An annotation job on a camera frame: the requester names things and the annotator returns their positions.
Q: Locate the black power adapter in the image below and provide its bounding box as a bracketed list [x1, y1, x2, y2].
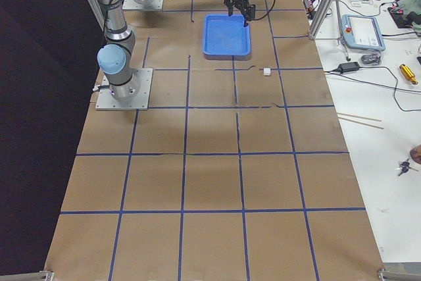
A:
[337, 62, 360, 74]

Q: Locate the teach pendant tablet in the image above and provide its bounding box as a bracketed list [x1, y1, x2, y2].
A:
[341, 14, 385, 51]

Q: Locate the white block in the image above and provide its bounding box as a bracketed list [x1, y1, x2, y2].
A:
[263, 68, 271, 76]

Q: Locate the bunch of keys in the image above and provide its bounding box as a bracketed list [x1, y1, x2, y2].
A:
[397, 159, 418, 176]

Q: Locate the blue plastic tray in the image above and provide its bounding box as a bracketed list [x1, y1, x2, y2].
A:
[202, 14, 251, 61]

